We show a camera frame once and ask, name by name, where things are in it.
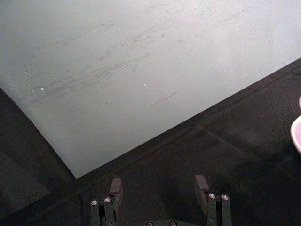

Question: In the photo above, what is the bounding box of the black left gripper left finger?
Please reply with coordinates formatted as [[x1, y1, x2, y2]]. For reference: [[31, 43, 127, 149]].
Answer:
[[90, 178, 123, 226]]

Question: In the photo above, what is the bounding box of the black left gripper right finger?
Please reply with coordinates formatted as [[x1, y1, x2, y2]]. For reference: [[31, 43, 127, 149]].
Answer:
[[194, 175, 232, 226]]

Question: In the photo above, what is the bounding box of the black table cloth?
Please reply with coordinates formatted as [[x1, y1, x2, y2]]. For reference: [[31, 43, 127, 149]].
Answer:
[[0, 57, 301, 226]]

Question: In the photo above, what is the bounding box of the roll of white tape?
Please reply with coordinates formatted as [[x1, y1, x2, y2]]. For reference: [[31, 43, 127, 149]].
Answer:
[[290, 95, 301, 155]]

